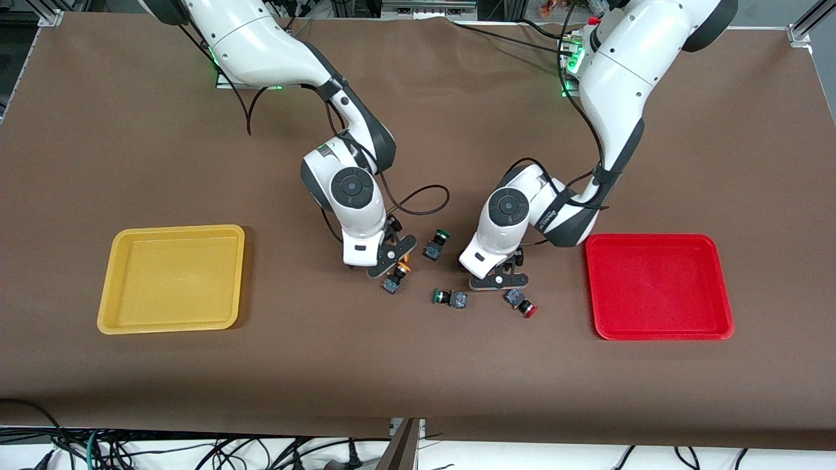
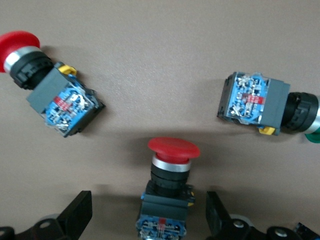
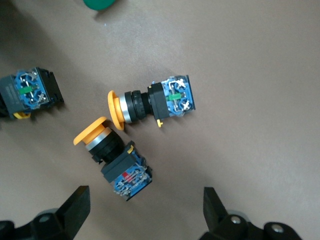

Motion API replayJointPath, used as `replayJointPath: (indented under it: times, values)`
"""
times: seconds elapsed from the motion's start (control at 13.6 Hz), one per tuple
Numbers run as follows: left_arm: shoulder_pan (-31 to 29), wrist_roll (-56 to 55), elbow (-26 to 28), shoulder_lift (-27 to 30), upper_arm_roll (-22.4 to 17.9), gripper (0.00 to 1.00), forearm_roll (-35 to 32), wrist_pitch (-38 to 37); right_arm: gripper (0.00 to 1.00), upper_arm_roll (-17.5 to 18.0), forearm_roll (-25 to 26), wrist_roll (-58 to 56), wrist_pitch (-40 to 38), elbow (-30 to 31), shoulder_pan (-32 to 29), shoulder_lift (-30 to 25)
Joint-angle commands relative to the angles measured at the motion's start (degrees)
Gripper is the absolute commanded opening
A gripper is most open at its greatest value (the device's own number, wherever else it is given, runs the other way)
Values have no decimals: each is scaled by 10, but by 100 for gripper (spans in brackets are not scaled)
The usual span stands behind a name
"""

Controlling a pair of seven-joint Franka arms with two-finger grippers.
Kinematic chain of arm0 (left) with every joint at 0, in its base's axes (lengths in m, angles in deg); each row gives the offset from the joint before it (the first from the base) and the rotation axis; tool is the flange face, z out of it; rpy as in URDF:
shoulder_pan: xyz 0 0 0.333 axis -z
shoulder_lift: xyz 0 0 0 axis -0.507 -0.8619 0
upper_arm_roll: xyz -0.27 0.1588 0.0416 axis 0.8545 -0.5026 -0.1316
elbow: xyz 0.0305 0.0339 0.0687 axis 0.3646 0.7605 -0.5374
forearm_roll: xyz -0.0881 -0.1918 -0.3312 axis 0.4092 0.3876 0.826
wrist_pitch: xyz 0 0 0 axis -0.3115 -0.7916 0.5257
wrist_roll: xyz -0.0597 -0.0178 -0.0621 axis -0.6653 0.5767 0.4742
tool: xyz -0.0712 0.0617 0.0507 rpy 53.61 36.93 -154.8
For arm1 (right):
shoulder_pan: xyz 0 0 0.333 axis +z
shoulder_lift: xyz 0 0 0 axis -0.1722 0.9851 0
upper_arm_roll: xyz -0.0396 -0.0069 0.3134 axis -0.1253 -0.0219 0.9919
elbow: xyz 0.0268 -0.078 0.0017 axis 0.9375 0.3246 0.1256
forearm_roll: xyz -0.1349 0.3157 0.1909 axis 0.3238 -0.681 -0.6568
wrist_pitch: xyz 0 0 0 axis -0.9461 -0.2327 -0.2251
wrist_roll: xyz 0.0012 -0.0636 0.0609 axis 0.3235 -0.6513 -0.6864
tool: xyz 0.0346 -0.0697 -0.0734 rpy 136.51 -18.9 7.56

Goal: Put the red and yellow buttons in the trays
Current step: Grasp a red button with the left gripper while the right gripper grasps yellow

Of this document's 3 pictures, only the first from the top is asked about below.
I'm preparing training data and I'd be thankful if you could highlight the red push button switch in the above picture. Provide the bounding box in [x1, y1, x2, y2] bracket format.
[504, 288, 539, 319]

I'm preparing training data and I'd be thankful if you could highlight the yellow push button switch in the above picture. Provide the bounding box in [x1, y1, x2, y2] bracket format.
[381, 258, 412, 296]

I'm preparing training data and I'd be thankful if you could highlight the brown table cover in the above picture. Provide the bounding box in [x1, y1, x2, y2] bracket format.
[0, 12, 836, 451]

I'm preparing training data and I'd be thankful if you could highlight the red plastic tray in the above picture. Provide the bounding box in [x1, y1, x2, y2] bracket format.
[584, 233, 735, 342]

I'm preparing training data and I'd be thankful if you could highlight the grey metal box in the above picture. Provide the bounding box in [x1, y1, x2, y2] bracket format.
[381, 0, 479, 22]

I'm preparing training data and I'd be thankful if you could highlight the yellow plastic tray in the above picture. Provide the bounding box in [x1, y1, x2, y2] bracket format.
[97, 225, 246, 336]

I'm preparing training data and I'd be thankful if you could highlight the green push button switch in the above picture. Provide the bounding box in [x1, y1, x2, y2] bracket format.
[431, 288, 469, 310]
[422, 228, 453, 262]

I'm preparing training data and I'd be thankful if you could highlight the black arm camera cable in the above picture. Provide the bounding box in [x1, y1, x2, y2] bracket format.
[500, 0, 611, 245]
[175, 23, 451, 245]

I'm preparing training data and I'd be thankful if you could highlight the small metal bracket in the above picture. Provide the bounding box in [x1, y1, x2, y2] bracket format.
[389, 418, 427, 439]

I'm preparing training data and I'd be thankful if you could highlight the black cable on table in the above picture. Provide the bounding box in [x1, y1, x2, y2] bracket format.
[519, 18, 568, 41]
[446, 18, 569, 56]

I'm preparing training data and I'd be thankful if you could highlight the green floor cable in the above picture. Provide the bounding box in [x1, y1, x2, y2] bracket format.
[85, 428, 106, 470]

